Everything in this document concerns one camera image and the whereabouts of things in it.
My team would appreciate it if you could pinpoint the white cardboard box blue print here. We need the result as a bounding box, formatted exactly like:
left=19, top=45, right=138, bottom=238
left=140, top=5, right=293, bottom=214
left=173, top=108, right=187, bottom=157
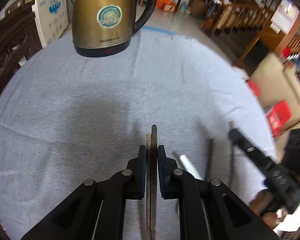
left=31, top=0, right=74, bottom=48

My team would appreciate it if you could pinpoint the dark carved wooden sideboard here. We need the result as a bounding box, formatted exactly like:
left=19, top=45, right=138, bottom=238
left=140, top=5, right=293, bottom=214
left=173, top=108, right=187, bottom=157
left=0, top=2, right=43, bottom=112

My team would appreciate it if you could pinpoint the grey table cloth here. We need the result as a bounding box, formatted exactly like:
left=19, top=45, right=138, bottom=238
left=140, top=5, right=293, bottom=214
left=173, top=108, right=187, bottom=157
left=0, top=26, right=278, bottom=240

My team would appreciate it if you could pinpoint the white paper sheet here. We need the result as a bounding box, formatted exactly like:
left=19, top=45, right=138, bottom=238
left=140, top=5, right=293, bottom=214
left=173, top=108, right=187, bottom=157
left=272, top=214, right=300, bottom=233

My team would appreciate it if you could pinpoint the person's right hand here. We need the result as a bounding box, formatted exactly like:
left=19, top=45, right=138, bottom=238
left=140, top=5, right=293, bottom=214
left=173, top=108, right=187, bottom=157
left=250, top=192, right=278, bottom=228

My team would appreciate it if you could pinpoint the wooden staircase railing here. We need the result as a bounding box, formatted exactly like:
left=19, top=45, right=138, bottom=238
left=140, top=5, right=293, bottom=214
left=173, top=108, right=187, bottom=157
left=202, top=0, right=300, bottom=77

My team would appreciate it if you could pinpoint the dark metal chopstick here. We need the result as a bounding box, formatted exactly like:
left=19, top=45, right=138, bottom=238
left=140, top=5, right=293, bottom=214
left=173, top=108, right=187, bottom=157
left=208, top=138, right=215, bottom=181
left=229, top=121, right=236, bottom=188
left=151, top=125, right=158, bottom=240
left=146, top=133, right=152, bottom=240

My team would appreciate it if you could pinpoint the brass electric kettle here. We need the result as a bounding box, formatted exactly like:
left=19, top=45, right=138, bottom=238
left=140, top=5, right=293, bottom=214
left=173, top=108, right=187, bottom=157
left=72, top=0, right=157, bottom=57

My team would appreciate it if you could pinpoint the orange cardboard box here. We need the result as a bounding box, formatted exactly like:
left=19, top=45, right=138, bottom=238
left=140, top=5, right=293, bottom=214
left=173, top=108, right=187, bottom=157
left=156, top=0, right=177, bottom=12

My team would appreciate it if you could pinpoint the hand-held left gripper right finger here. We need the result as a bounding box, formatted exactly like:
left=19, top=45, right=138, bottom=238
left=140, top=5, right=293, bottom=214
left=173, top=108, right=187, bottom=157
left=157, top=144, right=280, bottom=240

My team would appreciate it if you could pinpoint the red box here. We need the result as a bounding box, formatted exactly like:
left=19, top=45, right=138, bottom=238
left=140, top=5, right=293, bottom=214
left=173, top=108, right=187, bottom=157
left=266, top=100, right=292, bottom=138

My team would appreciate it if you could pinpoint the pink wall calendar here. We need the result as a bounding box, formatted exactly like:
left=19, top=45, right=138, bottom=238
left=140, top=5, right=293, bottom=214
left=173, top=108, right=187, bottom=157
left=270, top=0, right=300, bottom=34

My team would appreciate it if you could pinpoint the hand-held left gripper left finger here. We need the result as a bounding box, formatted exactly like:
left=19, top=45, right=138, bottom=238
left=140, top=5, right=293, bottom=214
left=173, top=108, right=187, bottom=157
left=21, top=144, right=147, bottom=240

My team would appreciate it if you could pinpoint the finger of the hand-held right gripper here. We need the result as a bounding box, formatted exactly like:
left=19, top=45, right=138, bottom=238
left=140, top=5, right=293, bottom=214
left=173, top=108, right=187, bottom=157
left=229, top=129, right=274, bottom=171

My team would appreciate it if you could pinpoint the white cylindrical stick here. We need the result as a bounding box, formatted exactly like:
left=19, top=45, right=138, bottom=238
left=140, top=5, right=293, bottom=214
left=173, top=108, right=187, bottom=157
left=173, top=152, right=203, bottom=181

